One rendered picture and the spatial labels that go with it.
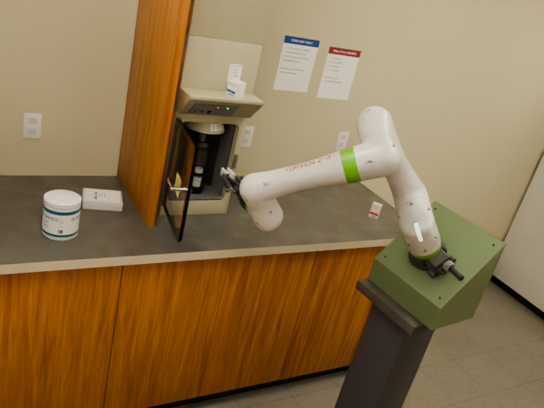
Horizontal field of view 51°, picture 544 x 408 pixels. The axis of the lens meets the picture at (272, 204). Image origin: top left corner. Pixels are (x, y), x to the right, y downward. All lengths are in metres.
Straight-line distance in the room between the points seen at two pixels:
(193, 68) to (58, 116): 0.70
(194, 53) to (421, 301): 1.27
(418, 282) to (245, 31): 1.18
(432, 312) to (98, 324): 1.28
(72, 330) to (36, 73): 1.06
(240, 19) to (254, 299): 1.20
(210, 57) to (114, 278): 0.93
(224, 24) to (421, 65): 1.55
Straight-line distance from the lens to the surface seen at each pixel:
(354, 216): 2.94
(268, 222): 1.95
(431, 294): 2.23
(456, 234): 2.35
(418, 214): 2.13
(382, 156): 1.80
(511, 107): 4.25
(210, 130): 2.41
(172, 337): 2.54
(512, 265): 4.92
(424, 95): 3.62
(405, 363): 2.49
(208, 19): 2.26
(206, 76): 2.31
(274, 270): 2.55
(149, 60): 2.39
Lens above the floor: 2.08
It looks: 24 degrees down
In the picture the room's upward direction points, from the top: 14 degrees clockwise
